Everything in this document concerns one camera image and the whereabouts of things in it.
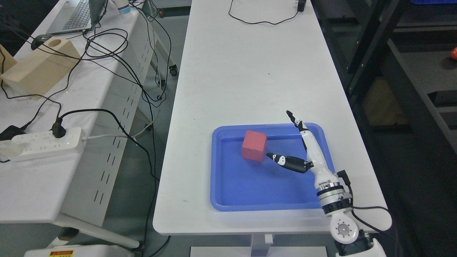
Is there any blue plastic tray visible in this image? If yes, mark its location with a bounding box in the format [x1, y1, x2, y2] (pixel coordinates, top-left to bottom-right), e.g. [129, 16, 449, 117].
[210, 123, 321, 212]

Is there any white black floor device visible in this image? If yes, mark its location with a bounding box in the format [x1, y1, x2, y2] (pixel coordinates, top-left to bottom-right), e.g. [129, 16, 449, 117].
[24, 245, 135, 257]

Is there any beige wooden box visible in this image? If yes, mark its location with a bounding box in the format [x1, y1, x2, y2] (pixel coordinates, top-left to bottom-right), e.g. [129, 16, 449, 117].
[1, 36, 81, 95]

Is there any black metal shelf rack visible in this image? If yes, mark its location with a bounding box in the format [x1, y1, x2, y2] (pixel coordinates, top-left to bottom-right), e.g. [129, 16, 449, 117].
[312, 0, 456, 257]

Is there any black cable on table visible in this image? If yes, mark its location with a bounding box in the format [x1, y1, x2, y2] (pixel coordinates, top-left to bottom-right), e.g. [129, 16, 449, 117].
[228, 0, 307, 25]

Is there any white desk with perforated panel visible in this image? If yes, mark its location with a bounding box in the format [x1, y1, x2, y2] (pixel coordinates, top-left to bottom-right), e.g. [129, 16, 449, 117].
[0, 0, 168, 249]

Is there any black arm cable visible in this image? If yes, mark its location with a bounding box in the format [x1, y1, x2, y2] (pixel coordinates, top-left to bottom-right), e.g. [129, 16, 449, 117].
[337, 170, 400, 257]

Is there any pink foam block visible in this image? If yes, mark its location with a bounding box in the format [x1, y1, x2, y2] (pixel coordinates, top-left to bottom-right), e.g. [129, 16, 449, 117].
[241, 130, 267, 162]

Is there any white table with leg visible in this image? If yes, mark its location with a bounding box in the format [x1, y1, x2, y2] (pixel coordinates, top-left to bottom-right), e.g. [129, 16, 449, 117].
[153, 0, 386, 256]

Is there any silver laptop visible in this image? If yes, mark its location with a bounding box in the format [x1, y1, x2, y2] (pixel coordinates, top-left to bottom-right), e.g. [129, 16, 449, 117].
[47, 0, 107, 35]

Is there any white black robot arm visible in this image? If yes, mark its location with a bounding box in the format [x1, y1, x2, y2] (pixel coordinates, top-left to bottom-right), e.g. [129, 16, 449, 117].
[315, 170, 386, 257]

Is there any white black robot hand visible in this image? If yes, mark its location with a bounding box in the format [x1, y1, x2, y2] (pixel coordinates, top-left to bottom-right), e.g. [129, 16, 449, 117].
[266, 110, 341, 191]

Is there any white power strip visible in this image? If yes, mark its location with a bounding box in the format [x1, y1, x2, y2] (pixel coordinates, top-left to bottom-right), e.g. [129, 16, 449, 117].
[0, 127, 84, 162]

